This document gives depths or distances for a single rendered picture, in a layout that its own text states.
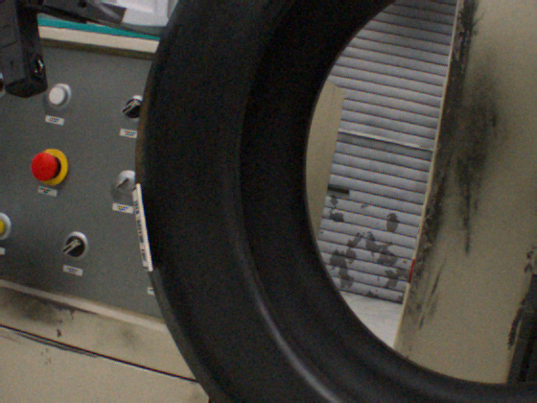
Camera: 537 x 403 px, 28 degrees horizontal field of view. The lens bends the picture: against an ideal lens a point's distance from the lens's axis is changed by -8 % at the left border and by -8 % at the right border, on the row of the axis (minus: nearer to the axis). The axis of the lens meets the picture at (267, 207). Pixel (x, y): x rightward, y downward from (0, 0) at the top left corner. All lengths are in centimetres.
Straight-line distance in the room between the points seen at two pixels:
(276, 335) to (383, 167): 969
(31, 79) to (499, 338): 54
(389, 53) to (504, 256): 942
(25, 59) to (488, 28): 49
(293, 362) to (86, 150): 85
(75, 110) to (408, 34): 902
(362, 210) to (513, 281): 936
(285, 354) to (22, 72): 33
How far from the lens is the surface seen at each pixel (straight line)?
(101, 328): 153
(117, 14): 91
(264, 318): 78
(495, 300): 116
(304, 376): 78
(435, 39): 1046
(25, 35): 96
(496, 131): 115
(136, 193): 80
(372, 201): 1048
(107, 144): 157
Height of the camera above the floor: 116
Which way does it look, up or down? 3 degrees down
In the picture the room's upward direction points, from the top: 11 degrees clockwise
